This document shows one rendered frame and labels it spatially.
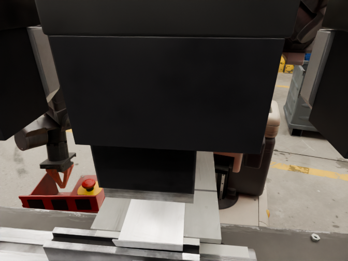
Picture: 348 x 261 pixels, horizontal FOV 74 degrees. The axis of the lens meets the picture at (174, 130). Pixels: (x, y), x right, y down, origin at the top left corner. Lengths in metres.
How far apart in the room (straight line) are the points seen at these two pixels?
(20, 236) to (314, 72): 0.43
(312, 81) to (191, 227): 0.23
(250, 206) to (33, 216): 1.11
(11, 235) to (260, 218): 1.16
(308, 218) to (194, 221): 1.59
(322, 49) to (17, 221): 0.59
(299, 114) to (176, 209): 2.46
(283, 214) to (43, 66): 1.75
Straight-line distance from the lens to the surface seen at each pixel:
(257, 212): 1.41
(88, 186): 0.73
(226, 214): 1.35
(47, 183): 0.84
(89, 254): 0.35
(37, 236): 0.43
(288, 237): 0.54
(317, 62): 0.24
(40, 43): 0.26
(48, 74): 0.27
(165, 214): 0.36
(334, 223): 1.96
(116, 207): 0.38
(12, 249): 0.43
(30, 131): 0.68
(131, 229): 0.35
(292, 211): 1.90
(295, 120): 2.77
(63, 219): 0.57
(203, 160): 0.46
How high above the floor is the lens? 1.27
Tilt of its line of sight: 29 degrees down
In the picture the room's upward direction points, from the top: straight up
